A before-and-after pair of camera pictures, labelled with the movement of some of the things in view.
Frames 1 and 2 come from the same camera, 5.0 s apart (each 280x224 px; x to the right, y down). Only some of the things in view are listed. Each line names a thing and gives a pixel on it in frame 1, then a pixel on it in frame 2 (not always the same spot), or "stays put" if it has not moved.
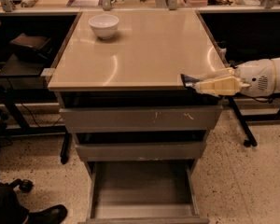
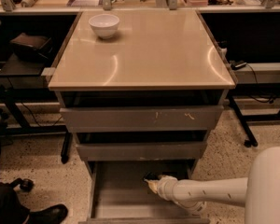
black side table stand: x=21 y=78 stays put
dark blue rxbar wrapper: x=189 y=80 -> x=151 y=176
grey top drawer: x=141 y=119 stays put
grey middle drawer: x=140 y=150 stays put
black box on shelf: x=30 y=46 stays put
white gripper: x=257 y=77 -> x=163 y=186
